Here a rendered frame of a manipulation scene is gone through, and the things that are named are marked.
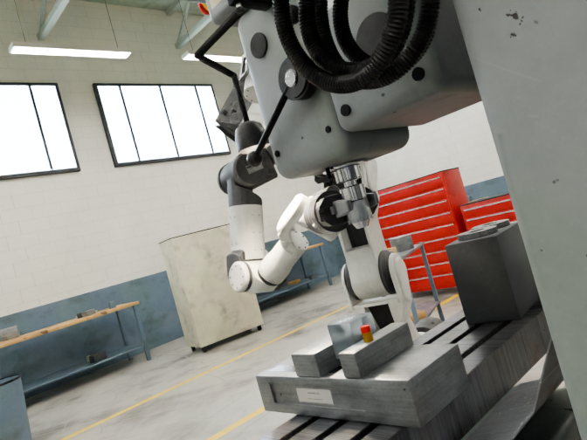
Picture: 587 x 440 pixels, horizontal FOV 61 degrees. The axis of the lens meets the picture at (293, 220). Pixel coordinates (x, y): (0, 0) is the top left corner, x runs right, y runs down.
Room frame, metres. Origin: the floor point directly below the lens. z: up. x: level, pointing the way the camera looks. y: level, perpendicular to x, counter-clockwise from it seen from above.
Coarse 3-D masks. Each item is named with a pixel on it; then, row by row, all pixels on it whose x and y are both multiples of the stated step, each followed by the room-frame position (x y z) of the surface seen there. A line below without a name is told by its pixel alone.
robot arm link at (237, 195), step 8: (224, 168) 1.35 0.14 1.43; (224, 176) 1.34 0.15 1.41; (232, 176) 1.29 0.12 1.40; (224, 184) 1.36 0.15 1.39; (232, 184) 1.30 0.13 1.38; (232, 192) 1.30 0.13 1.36; (240, 192) 1.29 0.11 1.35; (248, 192) 1.29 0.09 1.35; (232, 200) 1.30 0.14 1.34; (240, 200) 1.29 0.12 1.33; (248, 200) 1.29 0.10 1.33; (256, 200) 1.30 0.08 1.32
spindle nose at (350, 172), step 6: (342, 168) 0.90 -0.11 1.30; (348, 168) 0.90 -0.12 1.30; (354, 168) 0.90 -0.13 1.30; (336, 174) 0.91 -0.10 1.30; (342, 174) 0.90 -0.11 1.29; (348, 174) 0.90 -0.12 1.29; (354, 174) 0.90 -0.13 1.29; (360, 174) 0.91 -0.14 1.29; (336, 180) 0.91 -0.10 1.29; (342, 180) 0.90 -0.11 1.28; (348, 180) 0.90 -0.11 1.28
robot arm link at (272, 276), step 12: (276, 252) 1.19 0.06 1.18; (252, 264) 1.26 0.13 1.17; (264, 264) 1.22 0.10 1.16; (276, 264) 1.19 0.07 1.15; (288, 264) 1.19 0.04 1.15; (252, 276) 1.24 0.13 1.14; (264, 276) 1.22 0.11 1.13; (276, 276) 1.21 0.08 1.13; (252, 288) 1.25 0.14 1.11; (264, 288) 1.24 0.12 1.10; (276, 288) 1.30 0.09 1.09
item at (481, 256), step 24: (456, 240) 1.19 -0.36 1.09; (480, 240) 1.09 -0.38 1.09; (504, 240) 1.10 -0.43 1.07; (456, 264) 1.13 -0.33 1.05; (480, 264) 1.10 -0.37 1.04; (504, 264) 1.07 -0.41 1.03; (528, 264) 1.20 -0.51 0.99; (480, 288) 1.11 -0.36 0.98; (504, 288) 1.08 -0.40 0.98; (528, 288) 1.16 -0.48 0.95; (480, 312) 1.12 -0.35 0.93; (504, 312) 1.09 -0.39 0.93
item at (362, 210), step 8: (352, 192) 0.90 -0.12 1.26; (360, 192) 0.90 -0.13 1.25; (352, 200) 0.90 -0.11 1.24; (360, 200) 0.90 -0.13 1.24; (368, 200) 0.91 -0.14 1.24; (360, 208) 0.90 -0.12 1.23; (368, 208) 0.90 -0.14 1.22; (352, 216) 0.90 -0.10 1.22; (360, 216) 0.90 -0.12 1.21; (368, 216) 0.90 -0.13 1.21
